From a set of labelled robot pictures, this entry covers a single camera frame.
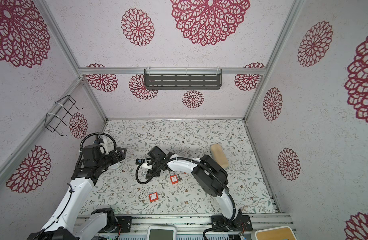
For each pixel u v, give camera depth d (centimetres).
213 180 51
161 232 68
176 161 62
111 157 71
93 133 60
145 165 78
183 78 96
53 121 73
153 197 81
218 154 99
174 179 88
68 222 42
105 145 72
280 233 68
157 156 71
